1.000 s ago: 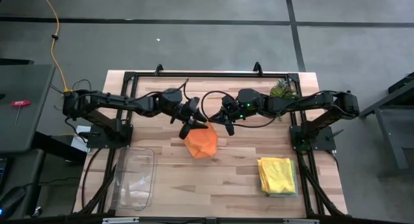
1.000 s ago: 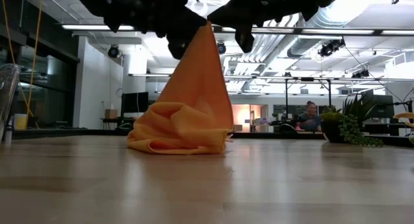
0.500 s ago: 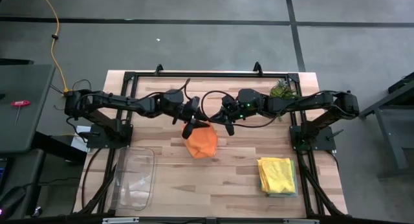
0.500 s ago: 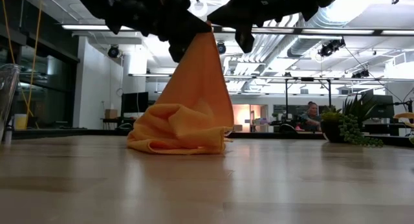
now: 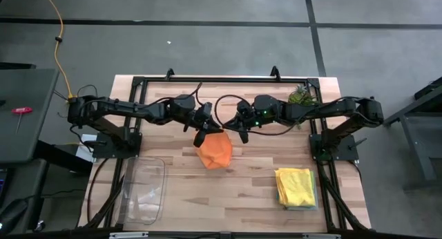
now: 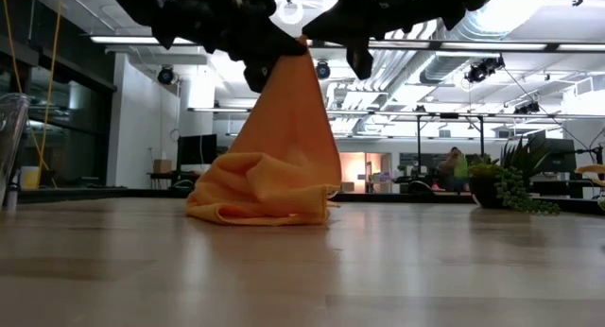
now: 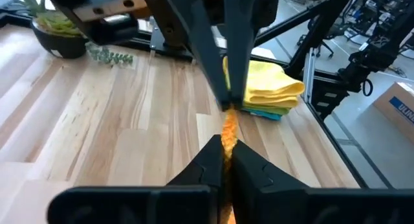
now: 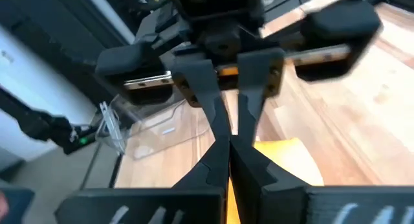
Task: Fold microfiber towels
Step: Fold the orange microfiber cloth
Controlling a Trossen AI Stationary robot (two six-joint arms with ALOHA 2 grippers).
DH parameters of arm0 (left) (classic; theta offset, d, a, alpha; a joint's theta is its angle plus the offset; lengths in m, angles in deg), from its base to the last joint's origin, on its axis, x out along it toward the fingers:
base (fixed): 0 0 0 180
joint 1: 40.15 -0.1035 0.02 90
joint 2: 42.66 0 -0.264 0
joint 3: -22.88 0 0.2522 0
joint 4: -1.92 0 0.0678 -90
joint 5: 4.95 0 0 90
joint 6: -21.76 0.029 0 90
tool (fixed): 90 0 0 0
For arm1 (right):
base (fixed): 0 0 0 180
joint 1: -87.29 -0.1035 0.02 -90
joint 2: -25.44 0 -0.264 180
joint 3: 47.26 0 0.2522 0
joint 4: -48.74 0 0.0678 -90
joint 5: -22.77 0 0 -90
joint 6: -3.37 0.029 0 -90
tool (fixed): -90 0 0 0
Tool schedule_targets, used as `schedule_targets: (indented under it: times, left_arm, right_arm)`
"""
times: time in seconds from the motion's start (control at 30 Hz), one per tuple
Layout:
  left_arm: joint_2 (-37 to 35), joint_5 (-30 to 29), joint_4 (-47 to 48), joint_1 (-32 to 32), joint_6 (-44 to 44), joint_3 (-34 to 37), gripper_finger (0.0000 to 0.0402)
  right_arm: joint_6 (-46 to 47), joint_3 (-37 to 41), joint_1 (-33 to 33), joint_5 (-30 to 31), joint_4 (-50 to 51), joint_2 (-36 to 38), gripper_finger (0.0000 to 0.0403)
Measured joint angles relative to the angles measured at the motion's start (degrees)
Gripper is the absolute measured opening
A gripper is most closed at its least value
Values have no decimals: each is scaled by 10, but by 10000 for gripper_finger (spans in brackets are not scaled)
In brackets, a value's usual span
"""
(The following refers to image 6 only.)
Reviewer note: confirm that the person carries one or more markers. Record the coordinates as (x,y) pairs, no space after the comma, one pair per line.
(456,173)

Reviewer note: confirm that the clear plastic bin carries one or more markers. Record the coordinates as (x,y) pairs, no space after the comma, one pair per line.
(12,138)

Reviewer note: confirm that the long ceiling light strip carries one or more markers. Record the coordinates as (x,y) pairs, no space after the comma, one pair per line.
(123,40)

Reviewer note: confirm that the orange microfiber towel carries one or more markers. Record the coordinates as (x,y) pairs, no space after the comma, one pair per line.
(283,176)

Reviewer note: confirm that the black aluminium table frame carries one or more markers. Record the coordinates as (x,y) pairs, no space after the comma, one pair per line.
(71,195)

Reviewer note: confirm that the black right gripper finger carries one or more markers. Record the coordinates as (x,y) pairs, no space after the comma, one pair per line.
(340,29)
(361,60)

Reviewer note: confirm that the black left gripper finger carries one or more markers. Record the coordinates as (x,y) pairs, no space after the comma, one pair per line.
(274,46)
(260,76)

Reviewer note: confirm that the potted succulent plant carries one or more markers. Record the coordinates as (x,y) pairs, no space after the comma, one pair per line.
(510,190)

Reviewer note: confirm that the black computer monitor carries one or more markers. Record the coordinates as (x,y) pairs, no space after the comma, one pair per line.
(196,149)
(560,157)

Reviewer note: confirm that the black ceiling camera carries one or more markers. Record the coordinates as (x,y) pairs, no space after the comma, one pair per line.
(482,71)
(165,75)
(527,108)
(323,70)

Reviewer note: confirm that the small cardboard box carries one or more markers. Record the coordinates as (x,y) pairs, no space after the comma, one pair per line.
(162,166)

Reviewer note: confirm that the yellow bucket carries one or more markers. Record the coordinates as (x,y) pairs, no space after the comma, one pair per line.
(29,178)

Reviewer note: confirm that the small grey canister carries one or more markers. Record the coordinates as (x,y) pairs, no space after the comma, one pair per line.
(11,199)

